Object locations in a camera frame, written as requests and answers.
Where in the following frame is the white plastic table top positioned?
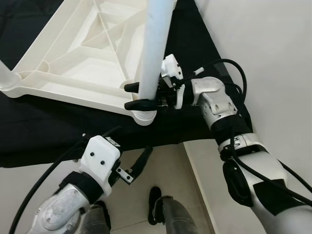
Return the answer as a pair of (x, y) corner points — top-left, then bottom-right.
(0, 0), (177, 126)

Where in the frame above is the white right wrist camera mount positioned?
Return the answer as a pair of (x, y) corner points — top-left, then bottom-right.
(160, 54), (186, 108)

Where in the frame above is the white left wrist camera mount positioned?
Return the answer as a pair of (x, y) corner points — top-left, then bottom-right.
(78, 136), (122, 190)

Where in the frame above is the white plastic table leg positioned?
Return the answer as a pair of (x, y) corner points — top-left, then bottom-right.
(138, 0), (177, 100)
(0, 59), (22, 94)

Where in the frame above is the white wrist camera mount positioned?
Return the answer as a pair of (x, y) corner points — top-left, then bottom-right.
(78, 136), (122, 190)
(160, 54), (186, 108)

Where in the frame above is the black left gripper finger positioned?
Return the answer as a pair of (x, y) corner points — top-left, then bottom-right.
(128, 145), (154, 178)

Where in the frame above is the black tablecloth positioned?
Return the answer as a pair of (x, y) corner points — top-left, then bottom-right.
(0, 0), (254, 169)

